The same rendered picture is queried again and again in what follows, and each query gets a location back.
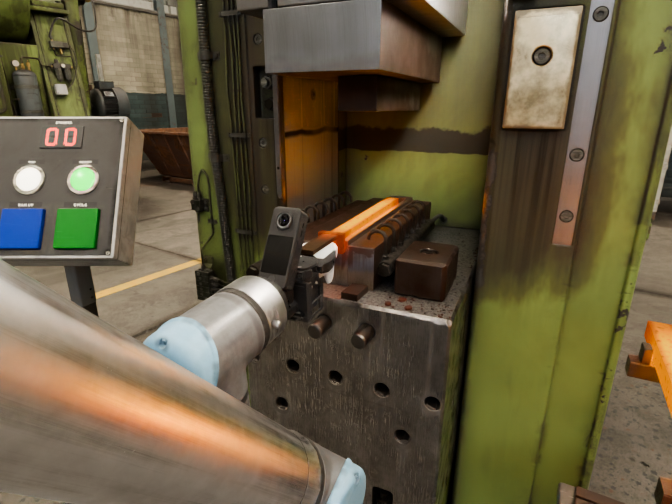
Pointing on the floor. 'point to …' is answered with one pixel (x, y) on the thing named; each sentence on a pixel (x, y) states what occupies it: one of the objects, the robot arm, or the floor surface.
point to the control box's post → (81, 287)
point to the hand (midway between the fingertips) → (326, 242)
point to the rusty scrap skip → (169, 153)
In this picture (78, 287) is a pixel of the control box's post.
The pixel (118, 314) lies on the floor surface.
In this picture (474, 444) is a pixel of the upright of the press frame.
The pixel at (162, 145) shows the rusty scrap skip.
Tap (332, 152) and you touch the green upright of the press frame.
